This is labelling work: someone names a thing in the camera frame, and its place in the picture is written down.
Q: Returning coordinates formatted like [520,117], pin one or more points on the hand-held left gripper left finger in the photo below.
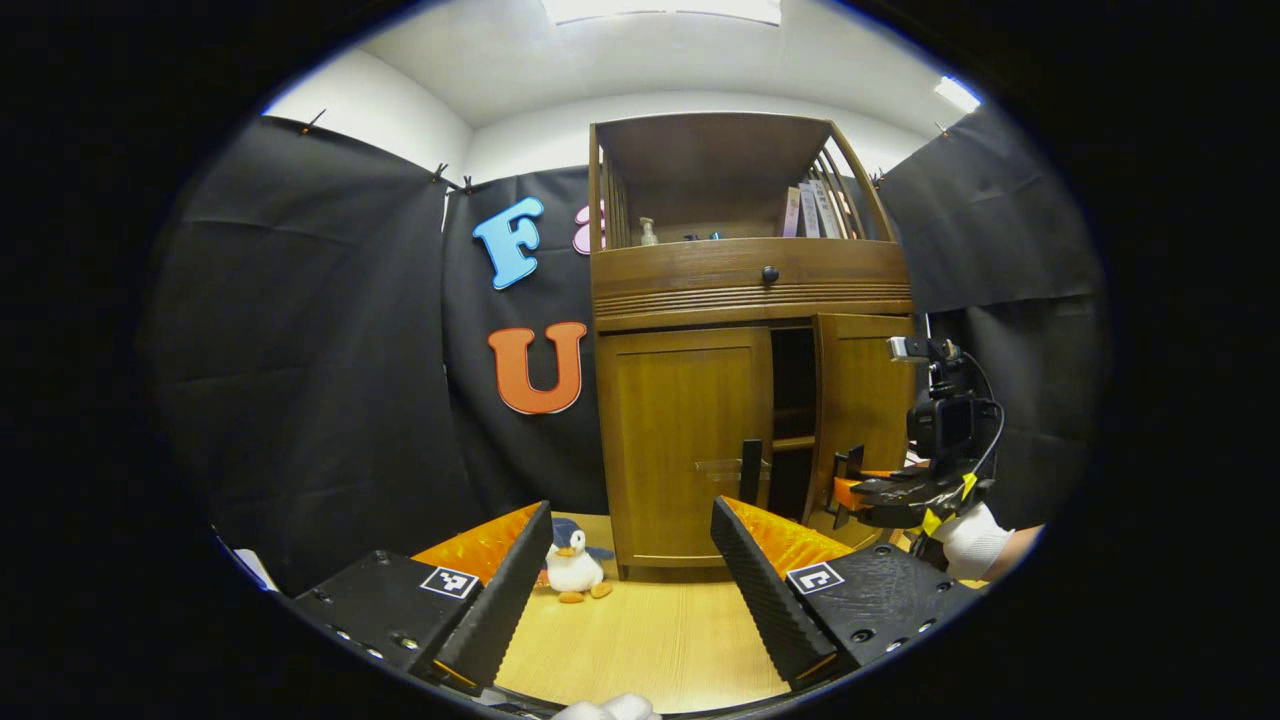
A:
[505,590]

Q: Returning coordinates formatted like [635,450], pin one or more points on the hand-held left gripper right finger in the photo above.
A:
[760,590]

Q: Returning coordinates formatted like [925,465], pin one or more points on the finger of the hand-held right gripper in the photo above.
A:
[848,493]

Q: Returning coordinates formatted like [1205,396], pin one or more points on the wooden cabinet door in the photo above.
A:
[865,400]
[670,440]

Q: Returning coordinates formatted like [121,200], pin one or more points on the wooden double-door shoe cabinet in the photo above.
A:
[740,290]

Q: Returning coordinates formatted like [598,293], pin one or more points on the wooden inner cabinet shelf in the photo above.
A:
[792,442]

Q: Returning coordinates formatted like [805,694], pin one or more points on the wooden cabinet drawer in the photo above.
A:
[680,270]

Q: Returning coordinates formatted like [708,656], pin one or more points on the penguin plush toy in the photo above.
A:
[572,570]

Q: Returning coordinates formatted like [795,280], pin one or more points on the white paper sheet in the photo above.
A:
[255,568]

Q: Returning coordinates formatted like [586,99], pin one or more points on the grey book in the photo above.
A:
[808,212]

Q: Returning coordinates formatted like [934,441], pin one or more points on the pink book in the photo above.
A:
[790,212]

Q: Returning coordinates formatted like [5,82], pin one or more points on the black backdrop cloth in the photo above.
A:
[300,350]

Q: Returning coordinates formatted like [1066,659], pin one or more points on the small pump bottle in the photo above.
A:
[649,234]

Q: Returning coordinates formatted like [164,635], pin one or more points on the small ceiling light panel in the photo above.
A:
[958,94]

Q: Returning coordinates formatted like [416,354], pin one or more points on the large ceiling light panel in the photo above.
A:
[660,10]

